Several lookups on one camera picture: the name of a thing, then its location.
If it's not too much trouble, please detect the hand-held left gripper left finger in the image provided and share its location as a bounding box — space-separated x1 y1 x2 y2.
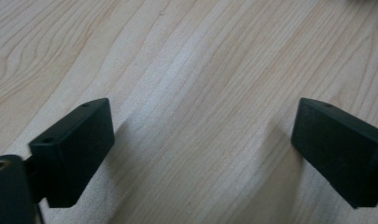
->
28 97 116 209

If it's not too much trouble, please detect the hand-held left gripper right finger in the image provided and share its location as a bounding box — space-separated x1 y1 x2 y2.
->
290 97 378 210

